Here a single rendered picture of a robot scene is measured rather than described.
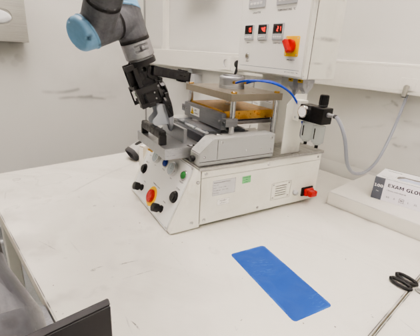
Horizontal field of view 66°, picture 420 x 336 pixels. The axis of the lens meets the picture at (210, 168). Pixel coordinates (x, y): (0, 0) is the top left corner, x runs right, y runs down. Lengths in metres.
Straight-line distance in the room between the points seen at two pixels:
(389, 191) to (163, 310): 0.79
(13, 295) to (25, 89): 1.96
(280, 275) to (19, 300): 0.56
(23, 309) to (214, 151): 0.62
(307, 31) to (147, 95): 0.47
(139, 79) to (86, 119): 1.52
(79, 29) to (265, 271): 0.66
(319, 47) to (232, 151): 0.39
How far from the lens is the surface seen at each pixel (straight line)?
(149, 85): 0.87
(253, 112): 0.96
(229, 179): 0.89
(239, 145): 0.88
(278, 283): 0.75
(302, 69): 0.98
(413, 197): 1.14
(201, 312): 0.66
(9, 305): 0.33
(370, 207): 1.10
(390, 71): 1.32
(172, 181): 0.91
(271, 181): 0.99
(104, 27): 0.77
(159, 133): 0.86
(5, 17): 2.08
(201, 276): 0.74
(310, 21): 0.99
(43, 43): 2.25
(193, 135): 0.93
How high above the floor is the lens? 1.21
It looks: 20 degrees down
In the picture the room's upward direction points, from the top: 3 degrees clockwise
